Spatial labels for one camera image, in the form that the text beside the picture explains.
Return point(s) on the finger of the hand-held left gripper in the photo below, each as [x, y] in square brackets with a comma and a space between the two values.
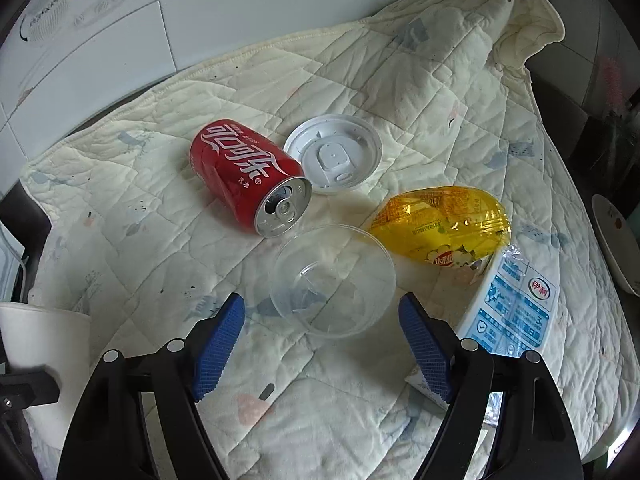
[25, 390]

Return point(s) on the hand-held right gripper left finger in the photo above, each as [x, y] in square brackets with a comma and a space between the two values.
[217, 350]

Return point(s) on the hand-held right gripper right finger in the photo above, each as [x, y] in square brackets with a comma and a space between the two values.
[427, 350]

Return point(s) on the white paper cup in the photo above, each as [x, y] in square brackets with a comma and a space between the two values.
[45, 340]

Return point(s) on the clear plastic cup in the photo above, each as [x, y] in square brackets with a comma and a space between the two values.
[300, 285]

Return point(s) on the white and blue milk carton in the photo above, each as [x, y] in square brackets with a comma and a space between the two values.
[515, 310]

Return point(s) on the yellow snack packet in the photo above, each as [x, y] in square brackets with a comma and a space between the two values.
[440, 220]

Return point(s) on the red drink can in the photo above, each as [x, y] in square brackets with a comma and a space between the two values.
[230, 165]

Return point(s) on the white plastic cup lid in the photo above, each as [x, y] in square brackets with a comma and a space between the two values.
[335, 155]

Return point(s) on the white plate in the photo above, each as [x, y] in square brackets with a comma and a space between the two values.
[617, 240]

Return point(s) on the dark knife holder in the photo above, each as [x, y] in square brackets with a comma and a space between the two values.
[615, 150]

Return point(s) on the white quilted blanket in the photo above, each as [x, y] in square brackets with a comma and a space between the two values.
[350, 85]

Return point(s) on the pink brush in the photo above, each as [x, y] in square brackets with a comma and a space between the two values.
[611, 77]

